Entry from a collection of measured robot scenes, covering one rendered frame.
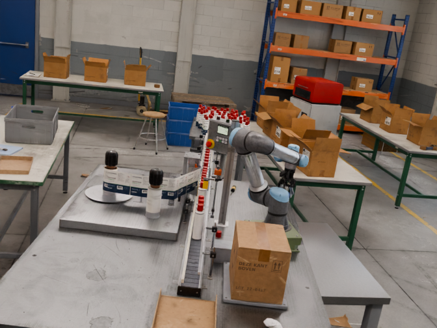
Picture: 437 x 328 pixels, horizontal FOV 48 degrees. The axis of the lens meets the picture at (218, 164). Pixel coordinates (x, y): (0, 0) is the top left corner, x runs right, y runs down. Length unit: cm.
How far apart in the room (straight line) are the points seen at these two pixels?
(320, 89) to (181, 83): 333
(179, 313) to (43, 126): 271
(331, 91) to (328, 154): 395
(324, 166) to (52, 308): 299
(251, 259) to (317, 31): 905
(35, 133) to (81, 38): 600
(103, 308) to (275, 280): 77
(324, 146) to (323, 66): 671
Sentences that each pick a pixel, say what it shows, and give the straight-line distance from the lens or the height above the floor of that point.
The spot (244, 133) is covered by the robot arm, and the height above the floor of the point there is 147.
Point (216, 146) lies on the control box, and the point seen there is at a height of 132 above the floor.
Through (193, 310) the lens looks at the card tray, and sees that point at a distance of 228.
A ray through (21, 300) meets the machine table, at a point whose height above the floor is 83.
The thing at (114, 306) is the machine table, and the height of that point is 83.
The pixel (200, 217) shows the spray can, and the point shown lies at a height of 102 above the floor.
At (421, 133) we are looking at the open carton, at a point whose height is 94.
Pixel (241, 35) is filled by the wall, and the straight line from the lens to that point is 1057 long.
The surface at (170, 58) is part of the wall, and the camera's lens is 1042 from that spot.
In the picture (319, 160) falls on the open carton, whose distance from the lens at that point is 455.
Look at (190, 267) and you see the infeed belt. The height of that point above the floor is 88.
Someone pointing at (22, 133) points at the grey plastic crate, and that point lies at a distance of 460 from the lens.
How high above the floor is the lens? 210
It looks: 17 degrees down
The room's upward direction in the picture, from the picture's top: 7 degrees clockwise
